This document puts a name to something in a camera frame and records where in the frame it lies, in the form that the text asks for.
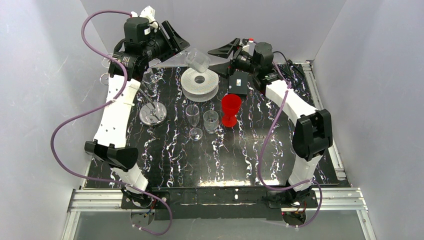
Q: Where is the red wine glass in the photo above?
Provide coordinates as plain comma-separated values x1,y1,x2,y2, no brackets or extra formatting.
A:
221,94,242,128

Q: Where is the clear champagne flute glass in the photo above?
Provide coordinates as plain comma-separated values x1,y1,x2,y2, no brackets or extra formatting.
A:
185,104,203,141

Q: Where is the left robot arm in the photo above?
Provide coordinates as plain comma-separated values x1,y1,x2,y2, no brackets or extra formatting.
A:
84,17,190,196

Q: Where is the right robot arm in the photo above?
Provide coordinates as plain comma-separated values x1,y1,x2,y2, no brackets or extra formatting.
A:
207,38,333,201

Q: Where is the clear wide wine glass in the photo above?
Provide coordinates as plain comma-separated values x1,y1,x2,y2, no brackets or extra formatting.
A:
142,68,161,91

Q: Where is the clear martini glass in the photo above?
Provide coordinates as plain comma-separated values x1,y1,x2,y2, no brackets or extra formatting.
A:
101,53,115,69

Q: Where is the chrome wine glass rack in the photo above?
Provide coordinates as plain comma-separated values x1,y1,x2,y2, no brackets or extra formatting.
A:
99,66,168,127

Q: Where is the black flat box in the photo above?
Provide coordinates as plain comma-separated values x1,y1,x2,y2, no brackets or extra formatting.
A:
228,71,249,98

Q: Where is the white filament spool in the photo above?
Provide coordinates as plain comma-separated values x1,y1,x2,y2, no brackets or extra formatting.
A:
180,68,219,103

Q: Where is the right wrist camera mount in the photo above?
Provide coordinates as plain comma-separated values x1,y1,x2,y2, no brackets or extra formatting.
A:
240,38,257,53

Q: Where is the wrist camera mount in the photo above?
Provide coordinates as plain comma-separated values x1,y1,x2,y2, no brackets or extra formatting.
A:
130,5,160,32
240,38,257,53

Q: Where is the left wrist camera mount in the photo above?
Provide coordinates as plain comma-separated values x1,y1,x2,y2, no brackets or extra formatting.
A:
130,5,160,32

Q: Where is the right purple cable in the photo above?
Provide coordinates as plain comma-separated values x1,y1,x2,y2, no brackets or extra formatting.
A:
256,61,323,229

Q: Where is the purple cable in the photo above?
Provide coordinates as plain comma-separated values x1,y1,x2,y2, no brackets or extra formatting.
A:
256,61,323,229
50,9,174,237

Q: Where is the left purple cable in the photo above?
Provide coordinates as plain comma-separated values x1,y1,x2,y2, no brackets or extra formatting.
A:
50,9,174,237

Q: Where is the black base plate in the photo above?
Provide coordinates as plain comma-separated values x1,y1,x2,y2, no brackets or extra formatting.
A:
120,187,319,222

